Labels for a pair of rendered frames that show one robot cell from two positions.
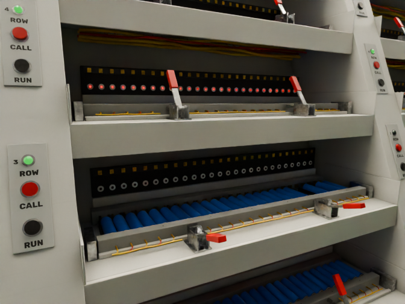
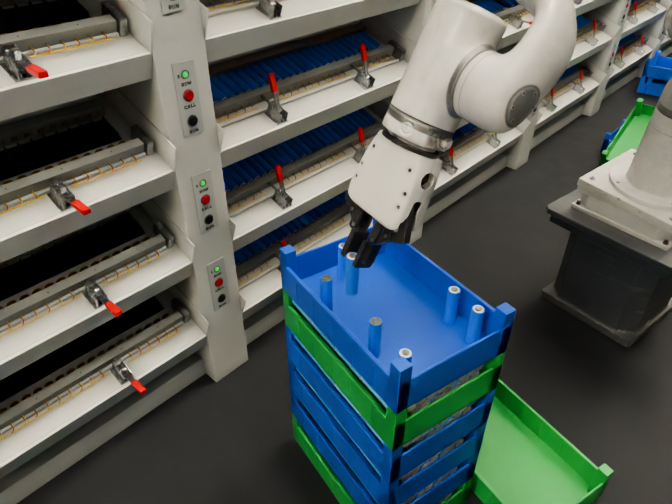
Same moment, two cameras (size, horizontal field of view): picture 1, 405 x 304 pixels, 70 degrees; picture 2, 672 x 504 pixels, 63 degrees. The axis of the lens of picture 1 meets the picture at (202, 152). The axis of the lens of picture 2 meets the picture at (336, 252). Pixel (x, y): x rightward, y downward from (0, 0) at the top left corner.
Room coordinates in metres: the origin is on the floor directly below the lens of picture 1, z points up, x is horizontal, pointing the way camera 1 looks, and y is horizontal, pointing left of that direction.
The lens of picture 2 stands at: (-0.87, 0.92, 0.98)
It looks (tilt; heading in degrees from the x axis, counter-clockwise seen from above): 36 degrees down; 339
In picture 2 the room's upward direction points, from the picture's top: straight up
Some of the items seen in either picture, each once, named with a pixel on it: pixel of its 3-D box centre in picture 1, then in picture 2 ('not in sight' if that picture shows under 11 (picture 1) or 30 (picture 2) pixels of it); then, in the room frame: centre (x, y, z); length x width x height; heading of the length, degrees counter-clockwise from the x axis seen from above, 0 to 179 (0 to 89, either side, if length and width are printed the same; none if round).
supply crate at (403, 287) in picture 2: not in sight; (387, 297); (-0.32, 0.62, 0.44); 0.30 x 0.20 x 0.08; 12
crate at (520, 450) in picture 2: not in sight; (508, 447); (-0.40, 0.38, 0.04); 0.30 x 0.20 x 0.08; 11
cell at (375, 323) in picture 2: not in sight; (374, 338); (-0.39, 0.67, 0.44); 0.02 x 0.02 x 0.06
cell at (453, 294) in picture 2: not in sight; (451, 305); (-0.37, 0.54, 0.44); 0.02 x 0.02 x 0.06
